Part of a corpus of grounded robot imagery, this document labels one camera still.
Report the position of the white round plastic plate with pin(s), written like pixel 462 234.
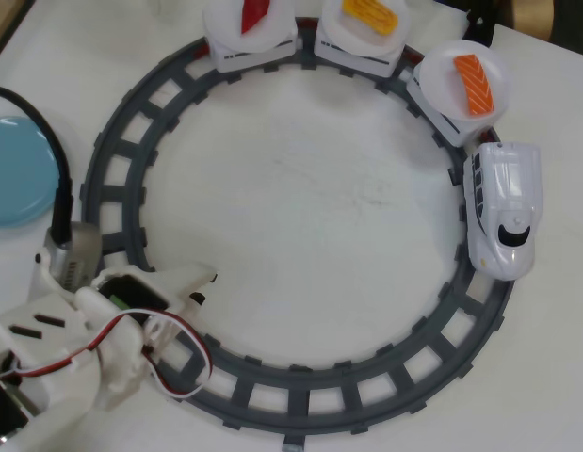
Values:
pixel 225 28
pixel 338 33
pixel 437 75

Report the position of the red tuna sushi piece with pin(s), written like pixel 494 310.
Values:
pixel 254 16

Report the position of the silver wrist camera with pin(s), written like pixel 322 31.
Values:
pixel 79 254

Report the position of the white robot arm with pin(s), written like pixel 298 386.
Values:
pixel 55 343

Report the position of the blue round dish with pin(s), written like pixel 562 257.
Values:
pixel 13 179

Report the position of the white toy Shinkansen locomotive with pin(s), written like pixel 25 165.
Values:
pixel 507 188

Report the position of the grey circular toy train track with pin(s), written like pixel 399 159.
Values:
pixel 89 198

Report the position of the orange salmon sushi piece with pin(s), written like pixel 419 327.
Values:
pixel 477 87

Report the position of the yellow egg sushi piece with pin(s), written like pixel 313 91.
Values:
pixel 371 16

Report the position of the tan wooden object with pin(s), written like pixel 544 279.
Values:
pixel 522 19

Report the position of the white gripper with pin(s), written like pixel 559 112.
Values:
pixel 165 283

